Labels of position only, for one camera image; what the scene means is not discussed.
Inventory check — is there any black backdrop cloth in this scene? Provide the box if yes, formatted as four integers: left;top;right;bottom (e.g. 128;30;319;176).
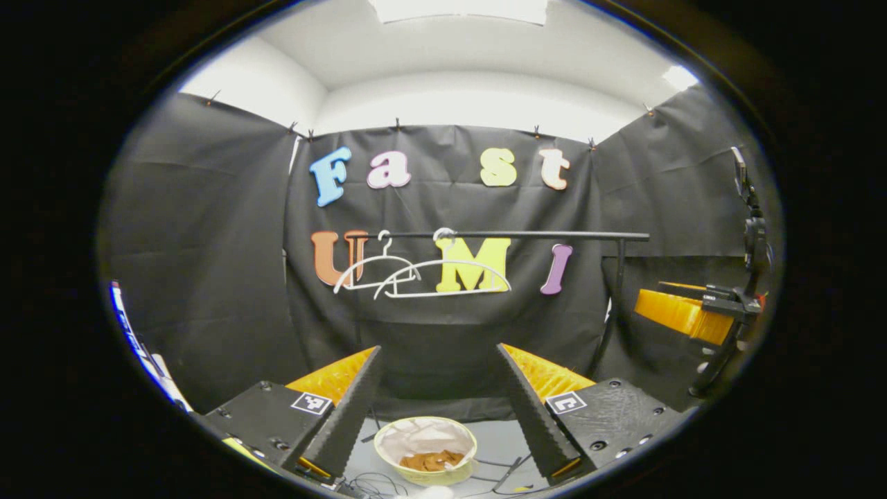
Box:
100;87;773;423

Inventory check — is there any black clothes rack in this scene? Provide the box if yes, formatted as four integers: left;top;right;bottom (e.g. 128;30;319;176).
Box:
344;230;651;378

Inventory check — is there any large ceiling light panel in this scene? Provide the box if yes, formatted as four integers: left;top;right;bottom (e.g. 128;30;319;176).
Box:
367;0;550;26

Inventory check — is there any computer monitor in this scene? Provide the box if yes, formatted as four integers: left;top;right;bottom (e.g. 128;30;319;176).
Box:
109;281;191;411

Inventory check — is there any white plastic hanger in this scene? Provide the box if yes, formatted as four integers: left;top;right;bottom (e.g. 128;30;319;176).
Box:
333;230;422;295
374;227;512;300

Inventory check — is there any round cream laundry hamper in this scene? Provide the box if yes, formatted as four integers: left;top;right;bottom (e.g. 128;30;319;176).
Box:
373;416;479;486

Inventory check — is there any small ceiling light panel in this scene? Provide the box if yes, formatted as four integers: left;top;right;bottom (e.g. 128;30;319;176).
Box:
662;64;699;91

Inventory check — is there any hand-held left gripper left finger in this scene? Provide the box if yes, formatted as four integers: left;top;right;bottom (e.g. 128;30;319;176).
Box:
197;345;384;479

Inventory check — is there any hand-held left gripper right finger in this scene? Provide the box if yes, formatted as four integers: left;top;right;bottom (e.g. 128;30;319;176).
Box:
494;343;699;486

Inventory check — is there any brown shirt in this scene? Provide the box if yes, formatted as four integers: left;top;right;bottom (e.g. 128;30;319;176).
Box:
398;449;466;473

